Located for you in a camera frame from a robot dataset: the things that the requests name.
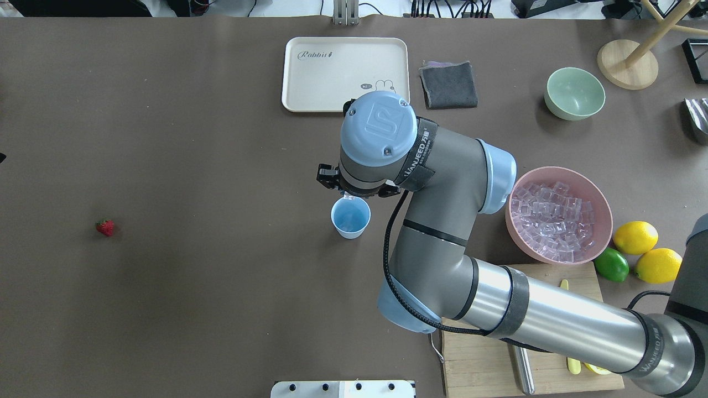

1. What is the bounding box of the light blue plastic cup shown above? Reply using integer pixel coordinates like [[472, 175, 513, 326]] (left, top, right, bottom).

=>
[[330, 196, 371, 239]]

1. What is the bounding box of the black gripper body ice side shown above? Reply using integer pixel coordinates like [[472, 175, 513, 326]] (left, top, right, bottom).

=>
[[316, 164, 400, 198]]

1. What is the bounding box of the grey folded cloth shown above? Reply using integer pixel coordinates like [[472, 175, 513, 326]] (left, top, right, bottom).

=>
[[418, 60, 479, 110]]

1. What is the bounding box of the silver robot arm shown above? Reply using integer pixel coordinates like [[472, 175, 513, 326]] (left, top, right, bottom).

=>
[[317, 91, 707, 397]]

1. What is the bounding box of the steel ice scoop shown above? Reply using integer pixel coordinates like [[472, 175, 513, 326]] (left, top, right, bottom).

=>
[[683, 98, 707, 146]]

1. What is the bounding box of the cream rabbit tray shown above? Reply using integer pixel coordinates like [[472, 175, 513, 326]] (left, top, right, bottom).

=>
[[281, 37, 410, 113]]

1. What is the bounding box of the bamboo cutting board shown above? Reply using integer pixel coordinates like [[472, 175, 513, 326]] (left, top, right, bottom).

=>
[[441, 262, 624, 397]]

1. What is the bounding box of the black mirrored tray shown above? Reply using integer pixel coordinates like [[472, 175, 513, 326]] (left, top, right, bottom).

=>
[[681, 38, 707, 84]]

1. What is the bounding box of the yellow lemon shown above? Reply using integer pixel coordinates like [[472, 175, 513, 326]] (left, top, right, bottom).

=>
[[634, 248, 683, 284], [613, 220, 658, 255]]

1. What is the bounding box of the pink bowl of ice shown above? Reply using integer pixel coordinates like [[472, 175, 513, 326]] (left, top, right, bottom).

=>
[[504, 166, 613, 265]]

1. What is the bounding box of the green lime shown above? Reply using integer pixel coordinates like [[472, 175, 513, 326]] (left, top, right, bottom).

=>
[[592, 247, 630, 282]]

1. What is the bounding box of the green ceramic bowl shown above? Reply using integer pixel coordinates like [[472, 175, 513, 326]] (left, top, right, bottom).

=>
[[544, 66, 605, 121]]

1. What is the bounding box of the yellow plastic knife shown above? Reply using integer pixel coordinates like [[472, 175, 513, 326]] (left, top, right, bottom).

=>
[[559, 278, 582, 375]]

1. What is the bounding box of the red strawberry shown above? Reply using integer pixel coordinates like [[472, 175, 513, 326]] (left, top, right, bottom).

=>
[[95, 219, 116, 237]]

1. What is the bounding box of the lemon half slice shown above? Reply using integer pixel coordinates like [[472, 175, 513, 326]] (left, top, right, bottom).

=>
[[581, 362, 613, 376]]

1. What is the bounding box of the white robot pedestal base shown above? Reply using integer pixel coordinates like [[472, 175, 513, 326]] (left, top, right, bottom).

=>
[[270, 380, 417, 397]]

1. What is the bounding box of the wooden cup stand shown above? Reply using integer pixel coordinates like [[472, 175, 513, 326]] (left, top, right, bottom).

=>
[[597, 1, 707, 90]]

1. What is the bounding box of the steel muddler black tip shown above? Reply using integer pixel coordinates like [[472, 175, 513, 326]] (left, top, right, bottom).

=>
[[511, 345, 536, 396]]

